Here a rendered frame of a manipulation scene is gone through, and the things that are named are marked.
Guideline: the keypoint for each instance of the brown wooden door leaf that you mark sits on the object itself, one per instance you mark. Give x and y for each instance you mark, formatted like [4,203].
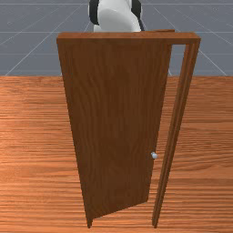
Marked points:
[118,121]

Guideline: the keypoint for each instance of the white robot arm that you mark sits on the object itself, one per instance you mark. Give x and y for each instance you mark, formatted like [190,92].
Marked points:
[115,15]

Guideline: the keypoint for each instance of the brown wooden door frame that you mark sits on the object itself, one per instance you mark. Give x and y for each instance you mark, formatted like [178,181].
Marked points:
[179,100]

